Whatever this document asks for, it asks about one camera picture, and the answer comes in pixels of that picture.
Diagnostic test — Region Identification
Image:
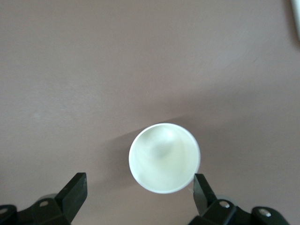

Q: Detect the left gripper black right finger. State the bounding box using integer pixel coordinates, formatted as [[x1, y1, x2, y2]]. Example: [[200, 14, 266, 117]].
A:
[[189, 173, 253, 225]]

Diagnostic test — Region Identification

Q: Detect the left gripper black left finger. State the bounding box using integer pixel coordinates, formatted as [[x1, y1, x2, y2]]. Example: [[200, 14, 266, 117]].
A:
[[17, 172, 89, 225]]

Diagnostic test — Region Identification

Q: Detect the white plastic cup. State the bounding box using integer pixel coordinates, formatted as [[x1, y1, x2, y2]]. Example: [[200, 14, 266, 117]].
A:
[[128, 123, 201, 195]]

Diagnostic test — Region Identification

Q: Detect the brown table cover mat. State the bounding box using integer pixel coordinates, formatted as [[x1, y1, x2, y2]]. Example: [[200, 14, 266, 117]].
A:
[[0, 0, 300, 225]]

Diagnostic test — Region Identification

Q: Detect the cream tray with bear print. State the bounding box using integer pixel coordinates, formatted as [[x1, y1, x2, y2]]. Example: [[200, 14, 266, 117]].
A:
[[290, 0, 300, 43]]

